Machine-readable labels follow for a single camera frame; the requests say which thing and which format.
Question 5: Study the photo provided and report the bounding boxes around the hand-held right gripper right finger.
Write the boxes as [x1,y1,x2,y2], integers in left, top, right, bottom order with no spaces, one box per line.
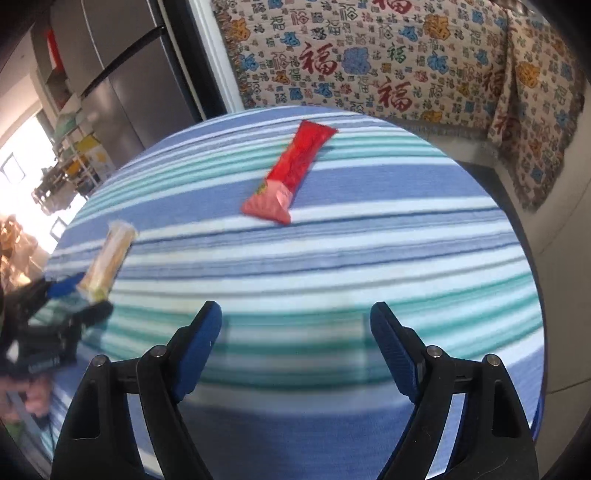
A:
[370,302,539,480]

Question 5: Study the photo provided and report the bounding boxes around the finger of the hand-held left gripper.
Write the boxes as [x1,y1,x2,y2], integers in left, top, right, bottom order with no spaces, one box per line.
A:
[46,301,114,334]
[28,276,83,302]

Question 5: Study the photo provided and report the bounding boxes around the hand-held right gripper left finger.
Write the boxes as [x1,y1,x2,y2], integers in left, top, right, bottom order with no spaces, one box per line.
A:
[51,301,222,480]

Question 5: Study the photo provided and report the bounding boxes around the beige snack bar wrapper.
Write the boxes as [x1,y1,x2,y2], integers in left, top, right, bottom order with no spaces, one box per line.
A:
[76,220,139,304]

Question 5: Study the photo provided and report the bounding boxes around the red snack wrapper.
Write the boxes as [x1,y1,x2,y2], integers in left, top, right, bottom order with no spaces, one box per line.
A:
[241,119,339,226]

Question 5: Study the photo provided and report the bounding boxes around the person's left hand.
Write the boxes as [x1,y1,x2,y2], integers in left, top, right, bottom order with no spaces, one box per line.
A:
[21,373,54,416]

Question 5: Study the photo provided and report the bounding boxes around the brown crumpled bag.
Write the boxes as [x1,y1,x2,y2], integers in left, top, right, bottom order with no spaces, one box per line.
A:
[0,215,44,289]

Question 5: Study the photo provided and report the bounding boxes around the striped tablecloth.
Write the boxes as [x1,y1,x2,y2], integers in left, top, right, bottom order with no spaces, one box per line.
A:
[39,105,546,480]

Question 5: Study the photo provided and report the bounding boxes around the storage rack with boxes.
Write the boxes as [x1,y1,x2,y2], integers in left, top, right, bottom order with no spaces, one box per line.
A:
[32,90,118,215]

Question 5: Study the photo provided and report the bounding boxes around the grey refrigerator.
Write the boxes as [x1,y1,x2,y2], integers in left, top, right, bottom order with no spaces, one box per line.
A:
[30,0,205,163]

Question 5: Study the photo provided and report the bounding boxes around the printed blanket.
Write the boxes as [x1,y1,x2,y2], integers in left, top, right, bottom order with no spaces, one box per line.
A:
[210,0,588,214]

